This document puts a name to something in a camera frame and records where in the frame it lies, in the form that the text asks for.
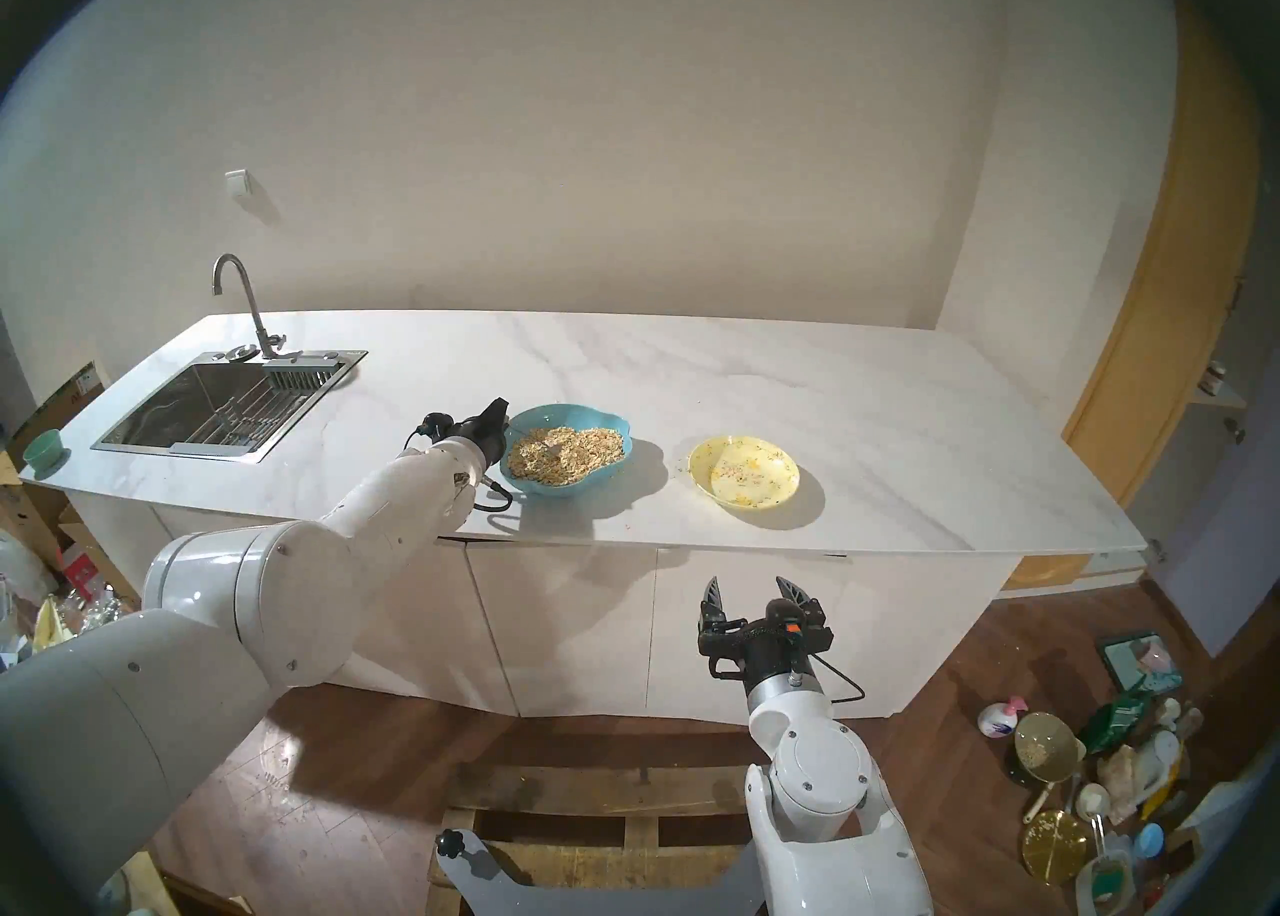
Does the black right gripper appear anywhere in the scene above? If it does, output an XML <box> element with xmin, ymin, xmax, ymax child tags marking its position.
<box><xmin>698</xmin><ymin>576</ymin><xmax>831</xmax><ymax>690</ymax></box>

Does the yellow floral bowl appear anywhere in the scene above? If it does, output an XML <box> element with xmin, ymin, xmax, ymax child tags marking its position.
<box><xmin>689</xmin><ymin>435</ymin><xmax>801</xmax><ymax>513</ymax></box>

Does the stainless steel sink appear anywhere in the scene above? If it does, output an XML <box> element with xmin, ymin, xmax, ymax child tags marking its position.
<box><xmin>91</xmin><ymin>349</ymin><xmax>368</xmax><ymax>464</ymax></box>

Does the oat cereal heap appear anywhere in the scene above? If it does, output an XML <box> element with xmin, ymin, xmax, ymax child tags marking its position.
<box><xmin>508</xmin><ymin>426</ymin><xmax>626</xmax><ymax>485</ymax></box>

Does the metal sink rack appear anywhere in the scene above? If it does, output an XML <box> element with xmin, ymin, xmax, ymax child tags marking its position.
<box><xmin>175</xmin><ymin>389</ymin><xmax>316</xmax><ymax>447</ymax></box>

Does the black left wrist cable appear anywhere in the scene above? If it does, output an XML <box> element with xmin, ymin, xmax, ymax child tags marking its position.
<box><xmin>404</xmin><ymin>429</ymin><xmax>514</xmax><ymax>514</ymax></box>

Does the white plastic bag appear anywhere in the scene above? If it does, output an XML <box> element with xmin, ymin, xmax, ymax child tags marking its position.
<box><xmin>0</xmin><ymin>524</ymin><xmax>56</xmax><ymax>605</ymax></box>

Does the gold round plate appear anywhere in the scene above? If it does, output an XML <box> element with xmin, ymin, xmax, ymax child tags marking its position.
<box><xmin>1021</xmin><ymin>809</ymin><xmax>1093</xmax><ymax>885</ymax></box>

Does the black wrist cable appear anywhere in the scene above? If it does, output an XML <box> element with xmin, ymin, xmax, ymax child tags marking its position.
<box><xmin>404</xmin><ymin>429</ymin><xmax>514</xmax><ymax>514</ymax></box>
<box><xmin>815</xmin><ymin>652</ymin><xmax>867</xmax><ymax>706</ymax></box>

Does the clear container green content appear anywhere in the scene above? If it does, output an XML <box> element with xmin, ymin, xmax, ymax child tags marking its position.
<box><xmin>1075</xmin><ymin>849</ymin><xmax>1136</xmax><ymax>916</ymax></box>

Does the white counter cabinet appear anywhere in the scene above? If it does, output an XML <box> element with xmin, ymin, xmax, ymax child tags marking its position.
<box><xmin>60</xmin><ymin>489</ymin><xmax>1021</xmax><ymax>725</ymax></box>

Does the blue flower-shaped bowl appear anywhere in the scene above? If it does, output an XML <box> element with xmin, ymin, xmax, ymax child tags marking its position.
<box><xmin>500</xmin><ymin>404</ymin><xmax>634</xmax><ymax>498</ymax></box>

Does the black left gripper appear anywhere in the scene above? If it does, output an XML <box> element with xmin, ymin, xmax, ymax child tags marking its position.
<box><xmin>452</xmin><ymin>397</ymin><xmax>513</xmax><ymax>473</ymax></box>

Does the wooden door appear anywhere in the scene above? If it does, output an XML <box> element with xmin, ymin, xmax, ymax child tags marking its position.
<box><xmin>1005</xmin><ymin>0</ymin><xmax>1261</xmax><ymax>592</ymax></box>

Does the green foil bag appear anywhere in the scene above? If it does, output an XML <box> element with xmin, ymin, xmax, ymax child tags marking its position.
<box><xmin>1078</xmin><ymin>689</ymin><xmax>1151</xmax><ymax>755</ymax></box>

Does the gold mesh strainer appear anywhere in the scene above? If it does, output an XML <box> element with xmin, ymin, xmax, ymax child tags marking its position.
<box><xmin>1015</xmin><ymin>712</ymin><xmax>1086</xmax><ymax>822</ymax></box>

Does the yellow green bag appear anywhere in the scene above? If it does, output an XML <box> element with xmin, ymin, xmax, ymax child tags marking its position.
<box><xmin>35</xmin><ymin>596</ymin><xmax>79</xmax><ymax>655</ymax></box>

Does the wooden pallet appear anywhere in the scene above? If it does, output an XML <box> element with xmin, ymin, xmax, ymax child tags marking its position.
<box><xmin>430</xmin><ymin>764</ymin><xmax>771</xmax><ymax>916</ymax></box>

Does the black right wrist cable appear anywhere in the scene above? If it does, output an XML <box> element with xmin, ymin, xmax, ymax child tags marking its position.
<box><xmin>815</xmin><ymin>652</ymin><xmax>867</xmax><ymax>706</ymax></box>

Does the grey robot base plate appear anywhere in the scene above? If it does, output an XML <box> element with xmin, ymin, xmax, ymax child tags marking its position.
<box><xmin>437</xmin><ymin>829</ymin><xmax>771</xmax><ymax>916</ymax></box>

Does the brown cardboard box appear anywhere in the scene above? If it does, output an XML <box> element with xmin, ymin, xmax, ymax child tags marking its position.
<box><xmin>5</xmin><ymin>361</ymin><xmax>106</xmax><ymax>470</ymax></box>

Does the steel gooseneck faucet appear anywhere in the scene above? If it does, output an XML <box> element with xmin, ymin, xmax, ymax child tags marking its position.
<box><xmin>212</xmin><ymin>254</ymin><xmax>286</xmax><ymax>360</ymax></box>

